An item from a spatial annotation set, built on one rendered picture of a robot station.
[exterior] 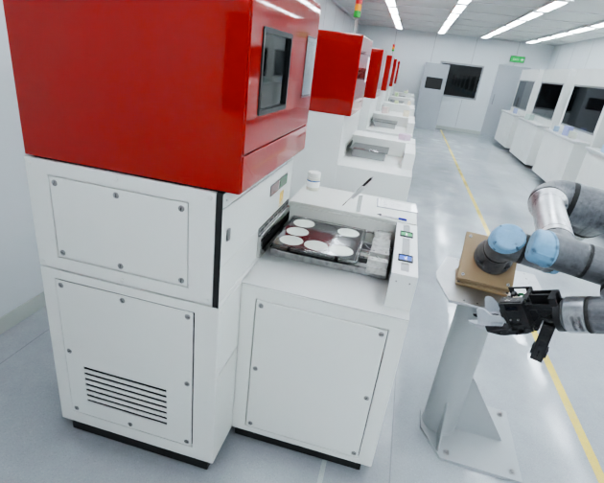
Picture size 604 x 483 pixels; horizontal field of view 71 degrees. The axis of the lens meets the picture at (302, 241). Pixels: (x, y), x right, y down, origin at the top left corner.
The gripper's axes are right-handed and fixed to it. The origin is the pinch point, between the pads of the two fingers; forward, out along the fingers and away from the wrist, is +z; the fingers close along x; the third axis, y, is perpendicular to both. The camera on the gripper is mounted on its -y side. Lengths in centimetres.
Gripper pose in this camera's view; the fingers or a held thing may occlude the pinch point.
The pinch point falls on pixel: (476, 320)
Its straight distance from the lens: 114.3
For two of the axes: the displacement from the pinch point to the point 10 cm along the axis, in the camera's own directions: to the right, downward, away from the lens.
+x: -6.4, 4.6, -6.1
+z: -6.4, 1.1, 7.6
